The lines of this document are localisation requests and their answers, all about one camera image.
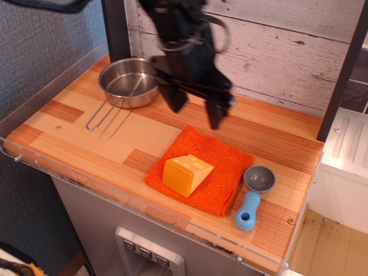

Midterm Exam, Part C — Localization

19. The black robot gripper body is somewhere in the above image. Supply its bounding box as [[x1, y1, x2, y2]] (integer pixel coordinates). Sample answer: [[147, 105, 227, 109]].
[[150, 40, 233, 108]]

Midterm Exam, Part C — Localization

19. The steel pan with wire handle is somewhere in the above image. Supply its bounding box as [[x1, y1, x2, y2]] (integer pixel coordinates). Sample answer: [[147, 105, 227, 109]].
[[86, 58, 159, 131]]

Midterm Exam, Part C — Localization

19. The dark left shelf post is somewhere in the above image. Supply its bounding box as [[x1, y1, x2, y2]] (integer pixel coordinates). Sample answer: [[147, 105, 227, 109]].
[[101, 0, 131, 63]]

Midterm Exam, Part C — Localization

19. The yellow cheese wedge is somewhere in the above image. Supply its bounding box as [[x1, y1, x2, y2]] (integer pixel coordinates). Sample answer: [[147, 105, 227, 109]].
[[162, 155, 214, 198]]

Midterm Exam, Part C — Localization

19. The dark shelf post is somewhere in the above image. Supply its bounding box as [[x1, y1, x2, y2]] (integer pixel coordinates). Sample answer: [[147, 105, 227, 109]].
[[317, 1, 367, 142], [101, 0, 131, 63]]

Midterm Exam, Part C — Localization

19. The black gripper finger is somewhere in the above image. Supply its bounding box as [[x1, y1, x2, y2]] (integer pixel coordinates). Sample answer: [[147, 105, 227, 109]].
[[205, 99, 230, 129], [158, 78, 188, 113]]

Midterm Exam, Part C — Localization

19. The yellow black object bottom left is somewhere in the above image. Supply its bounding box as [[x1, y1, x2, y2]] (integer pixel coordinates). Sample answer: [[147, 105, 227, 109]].
[[1, 259, 44, 276]]

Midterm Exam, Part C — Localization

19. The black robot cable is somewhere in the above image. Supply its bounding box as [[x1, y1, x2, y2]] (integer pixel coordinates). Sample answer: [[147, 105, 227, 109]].
[[0, 0, 232, 55]]

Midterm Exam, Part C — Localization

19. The blue grey measuring scoop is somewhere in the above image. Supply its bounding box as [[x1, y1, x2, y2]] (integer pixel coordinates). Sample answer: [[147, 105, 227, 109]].
[[234, 166, 276, 231]]

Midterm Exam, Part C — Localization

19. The white toy cabinet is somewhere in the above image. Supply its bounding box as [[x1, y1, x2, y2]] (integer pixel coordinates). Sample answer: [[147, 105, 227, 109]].
[[307, 108, 367, 233]]

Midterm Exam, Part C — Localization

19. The toy fridge dispenser panel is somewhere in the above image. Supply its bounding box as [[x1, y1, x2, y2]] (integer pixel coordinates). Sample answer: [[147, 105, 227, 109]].
[[115, 226, 186, 275]]

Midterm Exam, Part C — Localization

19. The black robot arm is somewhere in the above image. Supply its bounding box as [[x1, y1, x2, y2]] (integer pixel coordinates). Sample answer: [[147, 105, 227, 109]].
[[140, 1, 236, 129]]

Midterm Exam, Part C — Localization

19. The dark right shelf post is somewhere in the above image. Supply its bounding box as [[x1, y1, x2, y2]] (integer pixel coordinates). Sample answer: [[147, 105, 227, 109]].
[[317, 1, 367, 142]]

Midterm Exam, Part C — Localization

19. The clear acrylic table guard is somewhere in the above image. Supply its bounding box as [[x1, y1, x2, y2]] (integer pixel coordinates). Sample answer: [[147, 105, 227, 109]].
[[1, 57, 323, 275]]

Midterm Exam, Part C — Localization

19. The orange knitted cloth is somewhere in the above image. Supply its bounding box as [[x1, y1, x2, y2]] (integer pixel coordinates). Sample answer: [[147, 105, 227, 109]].
[[145, 125, 254, 216]]

